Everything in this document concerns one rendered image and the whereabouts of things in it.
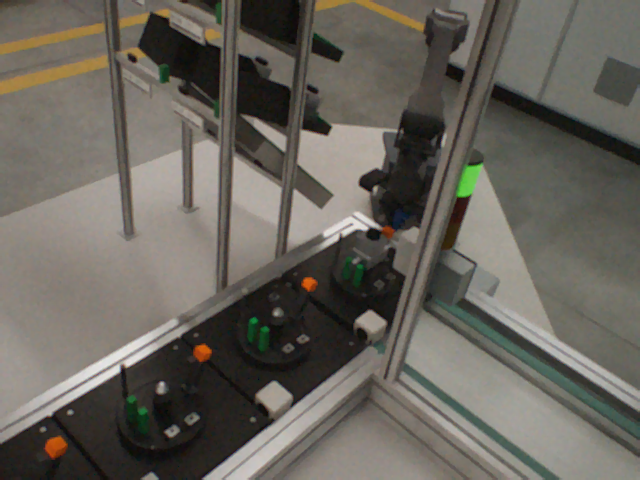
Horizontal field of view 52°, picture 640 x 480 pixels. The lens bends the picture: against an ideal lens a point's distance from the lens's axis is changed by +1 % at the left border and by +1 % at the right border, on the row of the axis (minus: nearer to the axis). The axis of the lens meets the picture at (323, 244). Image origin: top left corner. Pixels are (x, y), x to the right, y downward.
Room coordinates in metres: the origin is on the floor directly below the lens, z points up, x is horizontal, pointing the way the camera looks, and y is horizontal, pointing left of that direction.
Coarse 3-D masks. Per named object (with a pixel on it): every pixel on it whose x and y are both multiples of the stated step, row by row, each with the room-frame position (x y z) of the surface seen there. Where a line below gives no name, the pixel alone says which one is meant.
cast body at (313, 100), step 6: (306, 90) 1.20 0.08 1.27; (312, 90) 1.20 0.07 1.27; (318, 90) 1.21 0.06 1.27; (306, 96) 1.18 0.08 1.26; (312, 96) 1.19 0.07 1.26; (318, 96) 1.20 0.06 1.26; (306, 102) 1.18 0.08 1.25; (312, 102) 1.19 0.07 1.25; (318, 102) 1.20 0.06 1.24; (306, 108) 1.18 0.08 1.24; (312, 108) 1.19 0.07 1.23; (306, 114) 1.18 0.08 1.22; (312, 114) 1.20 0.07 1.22; (318, 114) 1.21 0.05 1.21
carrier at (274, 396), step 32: (288, 288) 0.93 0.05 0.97; (224, 320) 0.82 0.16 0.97; (256, 320) 0.77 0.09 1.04; (288, 320) 0.83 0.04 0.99; (320, 320) 0.86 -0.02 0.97; (224, 352) 0.75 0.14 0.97; (256, 352) 0.74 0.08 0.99; (288, 352) 0.74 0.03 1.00; (320, 352) 0.78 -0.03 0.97; (352, 352) 0.80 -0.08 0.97; (256, 384) 0.69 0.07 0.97; (288, 384) 0.70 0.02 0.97; (320, 384) 0.72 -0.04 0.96
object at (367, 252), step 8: (368, 232) 1.00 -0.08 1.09; (376, 232) 1.00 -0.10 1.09; (360, 240) 0.99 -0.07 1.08; (368, 240) 0.98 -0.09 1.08; (376, 240) 0.99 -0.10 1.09; (384, 240) 0.99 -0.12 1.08; (352, 248) 0.99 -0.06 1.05; (360, 248) 0.98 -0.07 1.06; (368, 248) 0.97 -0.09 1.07; (376, 248) 0.98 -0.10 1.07; (384, 248) 1.00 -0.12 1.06; (352, 256) 0.98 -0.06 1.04; (360, 256) 0.97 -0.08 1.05; (368, 256) 0.97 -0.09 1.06; (376, 256) 0.98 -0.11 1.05; (384, 256) 1.01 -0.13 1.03; (352, 264) 0.96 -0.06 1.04; (368, 264) 0.96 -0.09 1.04
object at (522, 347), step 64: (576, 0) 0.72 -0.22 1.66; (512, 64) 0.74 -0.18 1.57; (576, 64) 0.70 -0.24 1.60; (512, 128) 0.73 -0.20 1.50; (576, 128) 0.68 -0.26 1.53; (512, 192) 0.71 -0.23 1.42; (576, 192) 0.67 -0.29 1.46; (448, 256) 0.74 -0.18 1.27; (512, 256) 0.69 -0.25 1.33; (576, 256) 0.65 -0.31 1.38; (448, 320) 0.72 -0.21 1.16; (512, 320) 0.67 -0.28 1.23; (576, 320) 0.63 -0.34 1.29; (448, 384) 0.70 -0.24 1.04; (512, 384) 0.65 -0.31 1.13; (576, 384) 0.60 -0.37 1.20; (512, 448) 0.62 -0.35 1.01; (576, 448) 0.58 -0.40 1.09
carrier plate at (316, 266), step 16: (352, 240) 1.12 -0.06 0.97; (320, 256) 1.05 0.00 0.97; (288, 272) 0.98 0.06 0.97; (304, 272) 0.99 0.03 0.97; (320, 272) 1.00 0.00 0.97; (400, 272) 1.04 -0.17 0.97; (320, 288) 0.95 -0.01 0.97; (400, 288) 0.99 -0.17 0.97; (320, 304) 0.91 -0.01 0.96; (336, 304) 0.91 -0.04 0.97; (352, 304) 0.92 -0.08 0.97; (368, 304) 0.93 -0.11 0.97; (384, 304) 0.93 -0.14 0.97; (336, 320) 0.88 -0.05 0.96; (352, 320) 0.88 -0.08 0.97
